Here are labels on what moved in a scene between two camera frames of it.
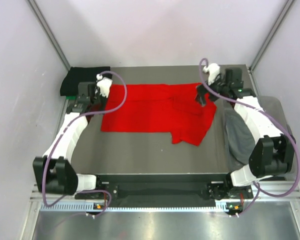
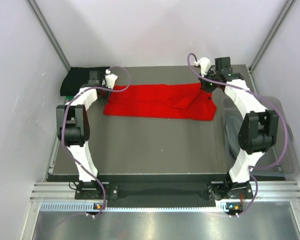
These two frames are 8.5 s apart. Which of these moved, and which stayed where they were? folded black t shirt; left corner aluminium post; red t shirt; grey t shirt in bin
Moved: red t shirt
Stayed: left corner aluminium post; grey t shirt in bin; folded black t shirt
